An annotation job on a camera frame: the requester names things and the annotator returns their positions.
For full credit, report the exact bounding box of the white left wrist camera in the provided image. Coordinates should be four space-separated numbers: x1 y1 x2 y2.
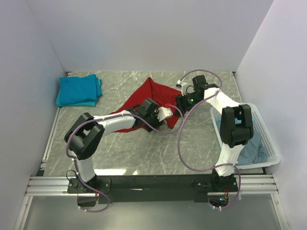
157 107 173 122

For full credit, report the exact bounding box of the teal t shirt in basket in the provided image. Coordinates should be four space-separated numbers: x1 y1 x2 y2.
216 119 221 129

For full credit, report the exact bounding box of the folded blue t shirt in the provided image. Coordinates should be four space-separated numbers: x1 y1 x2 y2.
59 74 101 104

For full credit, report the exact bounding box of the white plastic basket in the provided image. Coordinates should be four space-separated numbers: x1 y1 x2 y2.
210 103 281 168

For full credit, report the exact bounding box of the grey blue t shirt in basket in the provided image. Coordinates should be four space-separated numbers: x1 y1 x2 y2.
237 131 269 165

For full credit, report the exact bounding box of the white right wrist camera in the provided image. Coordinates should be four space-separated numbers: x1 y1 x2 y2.
176 80 189 96

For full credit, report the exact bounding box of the red t shirt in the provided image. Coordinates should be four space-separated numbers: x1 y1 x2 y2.
108 77 185 134

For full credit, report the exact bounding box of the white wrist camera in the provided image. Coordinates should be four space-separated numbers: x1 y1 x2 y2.
176 80 189 96
157 107 173 122

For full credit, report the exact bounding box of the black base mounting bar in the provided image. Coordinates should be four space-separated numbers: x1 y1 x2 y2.
67 174 238 207

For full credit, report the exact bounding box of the aluminium frame rail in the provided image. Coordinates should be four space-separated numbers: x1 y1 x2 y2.
25 175 279 196

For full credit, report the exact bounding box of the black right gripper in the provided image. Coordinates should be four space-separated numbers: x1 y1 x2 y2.
174 92 202 117

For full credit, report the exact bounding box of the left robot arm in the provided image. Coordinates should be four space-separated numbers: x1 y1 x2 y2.
64 98 173 193

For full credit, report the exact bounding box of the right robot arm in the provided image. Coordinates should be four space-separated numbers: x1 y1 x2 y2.
176 75 254 191

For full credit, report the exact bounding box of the folded teal t shirt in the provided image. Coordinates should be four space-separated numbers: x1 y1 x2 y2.
55 78 104 108

